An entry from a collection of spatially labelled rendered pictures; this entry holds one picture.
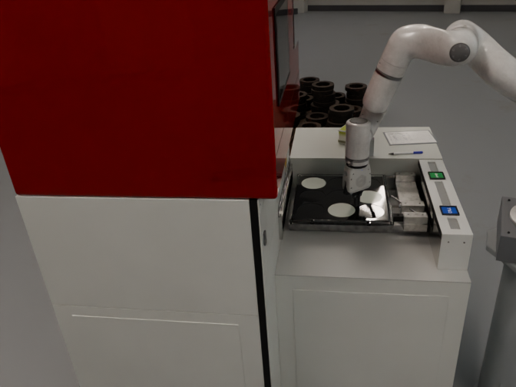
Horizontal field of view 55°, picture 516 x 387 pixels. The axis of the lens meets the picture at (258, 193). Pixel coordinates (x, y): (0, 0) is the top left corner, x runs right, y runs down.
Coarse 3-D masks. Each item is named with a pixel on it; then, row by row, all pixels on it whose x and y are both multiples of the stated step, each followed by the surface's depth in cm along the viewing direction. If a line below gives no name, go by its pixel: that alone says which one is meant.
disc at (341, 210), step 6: (336, 204) 188; (342, 204) 188; (348, 204) 188; (330, 210) 185; (336, 210) 185; (342, 210) 184; (348, 210) 184; (354, 210) 184; (336, 216) 181; (342, 216) 181; (348, 216) 181
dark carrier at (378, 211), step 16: (304, 176) 211; (320, 176) 210; (336, 176) 209; (304, 192) 199; (320, 192) 198; (336, 192) 197; (384, 192) 194; (304, 208) 188; (320, 208) 187; (368, 208) 185; (384, 208) 184
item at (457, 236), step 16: (432, 160) 202; (448, 176) 190; (432, 192) 180; (448, 192) 179; (448, 224) 161; (464, 224) 161; (448, 240) 158; (464, 240) 157; (448, 256) 161; (464, 256) 160
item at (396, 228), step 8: (296, 224) 188; (304, 224) 187; (320, 224) 186; (328, 224) 186; (336, 224) 186; (344, 224) 185; (352, 224) 185; (360, 224) 185; (400, 224) 183; (368, 232) 185; (376, 232) 184; (384, 232) 184; (392, 232) 183; (400, 232) 183; (408, 232) 182; (416, 232) 182; (424, 232) 182
